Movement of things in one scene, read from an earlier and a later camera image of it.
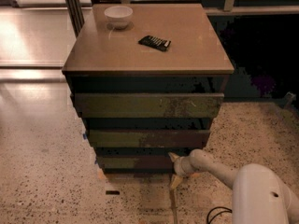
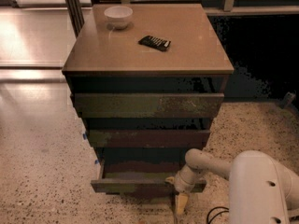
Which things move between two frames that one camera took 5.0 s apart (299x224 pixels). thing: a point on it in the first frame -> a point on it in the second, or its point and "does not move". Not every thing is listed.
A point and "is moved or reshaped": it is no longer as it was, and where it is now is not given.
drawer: (135, 161) is moved or reshaped
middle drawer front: (148, 138) does not move
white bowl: (118, 17) does not move
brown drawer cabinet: (148, 91) does not move
